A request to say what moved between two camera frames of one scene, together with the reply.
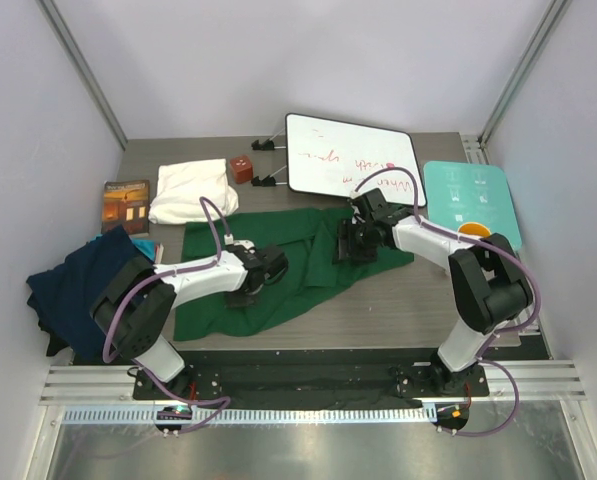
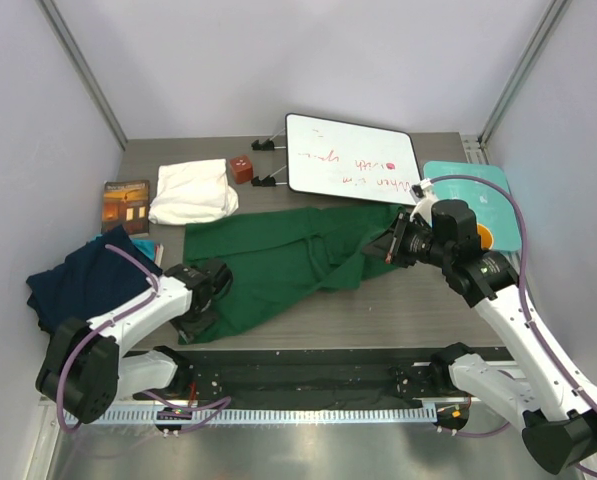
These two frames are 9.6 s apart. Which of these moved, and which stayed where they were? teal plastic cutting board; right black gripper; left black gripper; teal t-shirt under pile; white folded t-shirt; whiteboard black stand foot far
Moved: right black gripper; left black gripper
Stayed: whiteboard black stand foot far; teal plastic cutting board; teal t-shirt under pile; white folded t-shirt
